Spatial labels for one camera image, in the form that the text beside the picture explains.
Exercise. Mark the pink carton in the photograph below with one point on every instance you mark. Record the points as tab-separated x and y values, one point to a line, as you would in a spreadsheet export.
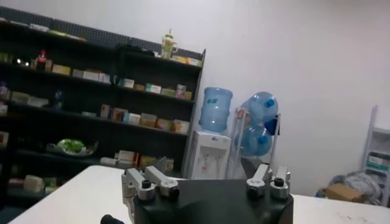
181	91

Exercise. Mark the blue water jug with label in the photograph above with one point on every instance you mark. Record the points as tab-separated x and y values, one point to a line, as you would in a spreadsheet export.
215	109

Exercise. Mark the white storage rack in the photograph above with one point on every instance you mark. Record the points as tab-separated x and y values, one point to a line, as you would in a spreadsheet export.
376	152

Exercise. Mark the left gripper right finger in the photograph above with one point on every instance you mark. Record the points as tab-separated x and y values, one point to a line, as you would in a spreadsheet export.
262	178

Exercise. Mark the grey clothes pile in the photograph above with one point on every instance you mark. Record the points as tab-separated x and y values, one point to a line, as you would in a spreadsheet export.
359	182

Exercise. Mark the bowl of green items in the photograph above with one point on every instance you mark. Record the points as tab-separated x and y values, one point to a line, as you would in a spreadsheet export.
73	146

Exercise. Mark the green and white carton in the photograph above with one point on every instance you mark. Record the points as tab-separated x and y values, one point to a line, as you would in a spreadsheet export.
168	92

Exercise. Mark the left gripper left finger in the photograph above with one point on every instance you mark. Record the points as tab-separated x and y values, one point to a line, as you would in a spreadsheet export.
158	181

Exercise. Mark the orange and white carton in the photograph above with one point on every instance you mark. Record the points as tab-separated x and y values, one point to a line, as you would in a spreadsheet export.
164	124

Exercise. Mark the cola bottle red label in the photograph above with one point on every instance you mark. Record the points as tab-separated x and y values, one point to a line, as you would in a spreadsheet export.
41	61

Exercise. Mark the pale yellow pitcher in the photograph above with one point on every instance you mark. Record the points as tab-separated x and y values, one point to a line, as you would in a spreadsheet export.
168	45

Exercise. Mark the white work table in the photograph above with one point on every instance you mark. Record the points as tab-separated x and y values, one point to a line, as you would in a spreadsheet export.
85	194

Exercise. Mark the dark blue bottle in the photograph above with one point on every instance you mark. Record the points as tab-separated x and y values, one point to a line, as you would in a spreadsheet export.
58	100

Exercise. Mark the wide white carton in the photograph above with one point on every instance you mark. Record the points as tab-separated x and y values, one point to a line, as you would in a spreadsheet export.
90	75

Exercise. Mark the white water dispenser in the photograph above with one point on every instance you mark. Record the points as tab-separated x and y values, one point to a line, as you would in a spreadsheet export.
210	155

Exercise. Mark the black shelf unit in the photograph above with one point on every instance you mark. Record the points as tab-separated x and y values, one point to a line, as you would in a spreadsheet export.
91	121

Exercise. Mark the yellow green carton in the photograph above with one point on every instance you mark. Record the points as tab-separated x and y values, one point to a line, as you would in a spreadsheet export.
148	120

